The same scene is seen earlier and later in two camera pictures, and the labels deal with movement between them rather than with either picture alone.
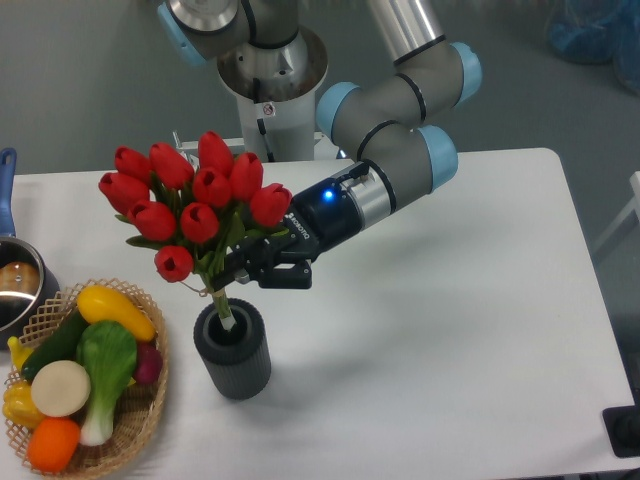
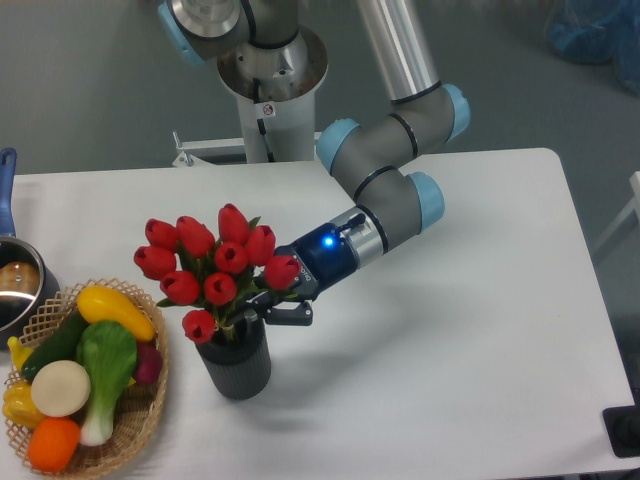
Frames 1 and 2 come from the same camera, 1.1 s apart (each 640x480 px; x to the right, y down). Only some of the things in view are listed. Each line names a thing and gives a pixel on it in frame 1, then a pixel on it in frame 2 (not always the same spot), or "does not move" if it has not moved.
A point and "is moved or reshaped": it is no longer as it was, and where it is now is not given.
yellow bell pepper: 19,407 does not move
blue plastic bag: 598,32 does not move
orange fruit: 52,444 does not move
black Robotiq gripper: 319,218 to 326,255
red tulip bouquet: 190,217 is moved or reshaped
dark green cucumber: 59,345 does not move
